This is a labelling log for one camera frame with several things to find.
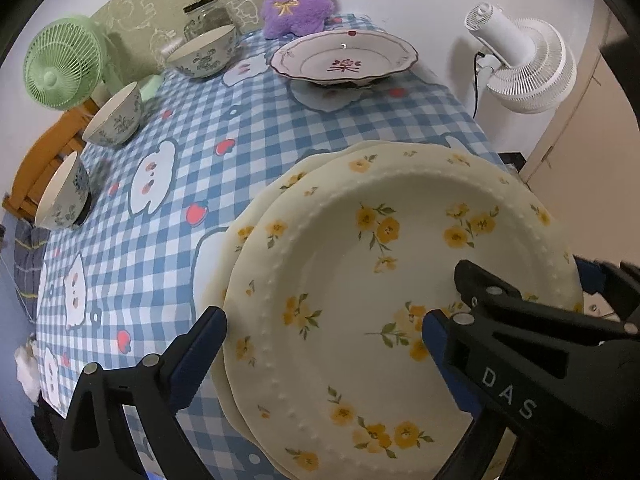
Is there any green desk fan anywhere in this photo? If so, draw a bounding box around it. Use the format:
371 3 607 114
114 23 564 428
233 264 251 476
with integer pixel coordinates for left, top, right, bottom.
24 16 163 112

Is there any glass jar with dark lid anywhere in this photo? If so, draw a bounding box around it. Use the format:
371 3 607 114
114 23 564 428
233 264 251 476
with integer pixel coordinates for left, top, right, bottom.
182 0 232 43

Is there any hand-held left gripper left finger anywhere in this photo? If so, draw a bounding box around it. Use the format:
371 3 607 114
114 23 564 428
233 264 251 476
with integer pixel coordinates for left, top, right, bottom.
57 305 228 480

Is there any white standing fan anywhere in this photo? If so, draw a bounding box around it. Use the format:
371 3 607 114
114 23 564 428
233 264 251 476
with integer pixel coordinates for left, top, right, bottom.
462 2 578 115

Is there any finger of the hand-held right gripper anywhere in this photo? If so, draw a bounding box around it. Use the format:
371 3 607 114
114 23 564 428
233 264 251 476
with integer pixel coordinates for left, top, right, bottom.
574 254 640 333
442 259 640 441

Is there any green patterned wall board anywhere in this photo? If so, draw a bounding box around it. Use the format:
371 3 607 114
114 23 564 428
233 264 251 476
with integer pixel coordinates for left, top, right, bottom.
90 0 281 61

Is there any black fan cable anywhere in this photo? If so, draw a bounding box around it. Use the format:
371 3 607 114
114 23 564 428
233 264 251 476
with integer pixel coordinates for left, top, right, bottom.
470 50 488 121

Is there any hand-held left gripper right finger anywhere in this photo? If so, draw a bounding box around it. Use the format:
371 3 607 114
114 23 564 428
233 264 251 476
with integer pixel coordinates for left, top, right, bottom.
421 308 516 480

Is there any blue checked tablecloth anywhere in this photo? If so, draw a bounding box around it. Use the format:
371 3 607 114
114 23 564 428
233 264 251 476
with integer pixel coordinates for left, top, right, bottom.
35 12 506 480

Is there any beaded-rim yellow floral plate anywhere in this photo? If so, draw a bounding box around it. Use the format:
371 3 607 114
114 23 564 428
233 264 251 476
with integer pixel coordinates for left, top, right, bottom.
221 147 585 480

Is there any wooden bed headboard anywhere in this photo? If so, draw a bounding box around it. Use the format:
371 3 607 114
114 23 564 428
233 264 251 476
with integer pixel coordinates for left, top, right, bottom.
2 97 96 221

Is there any dark cloth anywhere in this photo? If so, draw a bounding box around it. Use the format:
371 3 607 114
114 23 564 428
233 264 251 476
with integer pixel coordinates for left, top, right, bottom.
30 400 66 461

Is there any blue floral ceramic bowl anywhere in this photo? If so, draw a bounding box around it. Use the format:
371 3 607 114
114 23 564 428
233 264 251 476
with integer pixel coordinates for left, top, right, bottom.
165 24 238 80
81 81 144 147
34 151 92 231

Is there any crumpled white cloth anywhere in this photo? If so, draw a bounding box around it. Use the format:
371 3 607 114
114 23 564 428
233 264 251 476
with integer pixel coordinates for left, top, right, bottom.
14 340 43 403

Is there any scalloped yellow floral plate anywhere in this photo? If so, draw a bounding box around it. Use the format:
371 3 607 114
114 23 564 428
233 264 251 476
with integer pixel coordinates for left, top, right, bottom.
218 140 451 480

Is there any grey plaid pillow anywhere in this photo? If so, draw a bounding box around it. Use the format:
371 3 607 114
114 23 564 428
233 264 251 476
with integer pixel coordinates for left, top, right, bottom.
12 220 51 321

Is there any small white red-patterned plate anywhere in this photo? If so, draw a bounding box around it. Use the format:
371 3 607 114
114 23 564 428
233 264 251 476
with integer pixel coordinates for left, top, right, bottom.
270 29 419 86

